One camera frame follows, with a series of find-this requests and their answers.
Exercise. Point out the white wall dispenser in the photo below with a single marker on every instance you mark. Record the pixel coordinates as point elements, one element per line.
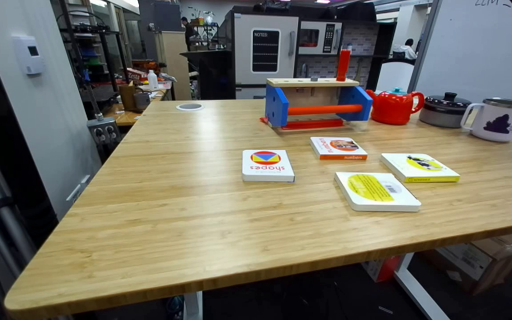
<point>27,54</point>

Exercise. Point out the red box under table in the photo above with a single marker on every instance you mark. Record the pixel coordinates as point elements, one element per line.
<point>386,269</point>

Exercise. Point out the person in background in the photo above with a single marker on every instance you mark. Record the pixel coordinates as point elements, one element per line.
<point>410,51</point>

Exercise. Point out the wooden box under table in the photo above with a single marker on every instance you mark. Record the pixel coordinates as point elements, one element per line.
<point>488,260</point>

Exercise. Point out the red cylinder peg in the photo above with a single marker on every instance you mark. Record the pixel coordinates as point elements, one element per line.
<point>344,65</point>

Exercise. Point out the white book with yellow circle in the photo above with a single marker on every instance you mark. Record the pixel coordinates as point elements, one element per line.
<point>378,191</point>

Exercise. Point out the yellow book with black figure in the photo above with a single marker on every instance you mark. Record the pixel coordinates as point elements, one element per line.
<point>420,168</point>

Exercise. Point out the black metal shelf rack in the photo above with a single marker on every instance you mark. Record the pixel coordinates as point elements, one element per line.
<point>90,47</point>

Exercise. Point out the white enamel mug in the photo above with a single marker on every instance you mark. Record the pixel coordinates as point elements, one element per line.
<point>497,122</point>

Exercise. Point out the wooden blue orange toy box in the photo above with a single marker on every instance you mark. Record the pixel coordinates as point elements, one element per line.
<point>315,100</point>

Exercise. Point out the grey pot with lid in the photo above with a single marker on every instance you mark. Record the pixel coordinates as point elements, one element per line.
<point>443,111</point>

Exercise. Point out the white microwave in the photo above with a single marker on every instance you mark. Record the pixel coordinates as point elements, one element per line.
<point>321,38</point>

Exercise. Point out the white book with colourful circle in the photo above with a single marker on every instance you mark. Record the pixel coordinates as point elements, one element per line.
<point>267,168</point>

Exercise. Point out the red teapot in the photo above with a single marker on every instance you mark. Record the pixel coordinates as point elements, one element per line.
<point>392,108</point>

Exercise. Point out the orange and white book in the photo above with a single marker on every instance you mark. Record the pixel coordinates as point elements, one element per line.
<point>338,148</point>

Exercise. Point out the white table leg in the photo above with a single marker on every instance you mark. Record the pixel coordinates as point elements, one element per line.
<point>193,305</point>
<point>410,285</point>

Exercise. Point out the grey box with knobs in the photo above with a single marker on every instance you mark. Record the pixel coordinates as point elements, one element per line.
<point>104,134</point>

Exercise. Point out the white lab oven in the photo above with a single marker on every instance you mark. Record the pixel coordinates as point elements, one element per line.
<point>266,51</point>

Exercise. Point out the white chair back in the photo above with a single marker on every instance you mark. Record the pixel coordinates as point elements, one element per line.
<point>395,76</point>

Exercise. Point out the beige wooden cabinet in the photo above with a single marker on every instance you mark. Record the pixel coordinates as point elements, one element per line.
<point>175,60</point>

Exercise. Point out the black counter cabinet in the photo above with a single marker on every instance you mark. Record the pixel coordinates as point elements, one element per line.
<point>212,74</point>

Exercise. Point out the white plastic bottle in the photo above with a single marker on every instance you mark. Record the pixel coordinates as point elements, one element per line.
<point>152,79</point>

